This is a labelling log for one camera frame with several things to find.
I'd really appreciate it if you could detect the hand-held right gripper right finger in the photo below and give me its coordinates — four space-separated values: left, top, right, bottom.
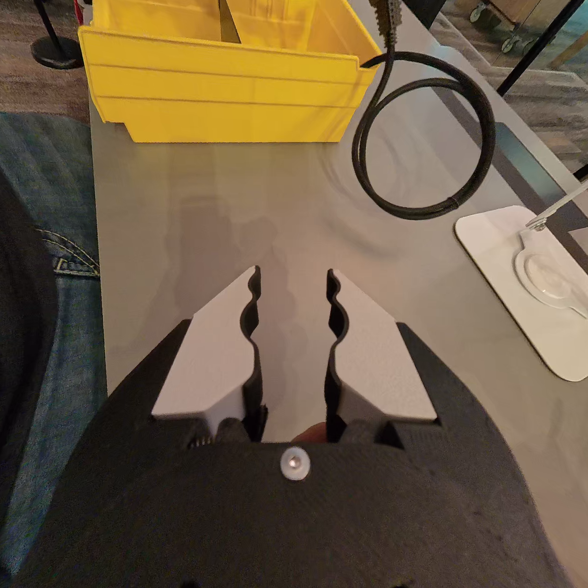
324 268 438 443

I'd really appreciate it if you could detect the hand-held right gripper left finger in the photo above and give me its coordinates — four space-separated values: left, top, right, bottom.
151 265 269 443

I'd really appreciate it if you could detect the black switch lead cable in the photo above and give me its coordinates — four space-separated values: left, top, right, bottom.
351 0 497 220

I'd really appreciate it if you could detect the yellow plastic bin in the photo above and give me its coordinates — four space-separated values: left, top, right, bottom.
78 0 384 144

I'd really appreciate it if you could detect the person's blue jeans leg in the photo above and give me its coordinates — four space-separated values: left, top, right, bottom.
0 112 108 575

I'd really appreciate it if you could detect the white monitor stand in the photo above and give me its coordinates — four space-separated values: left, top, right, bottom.
454 179 588 383

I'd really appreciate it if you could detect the black pole round base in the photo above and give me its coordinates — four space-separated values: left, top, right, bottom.
30 0 84 70

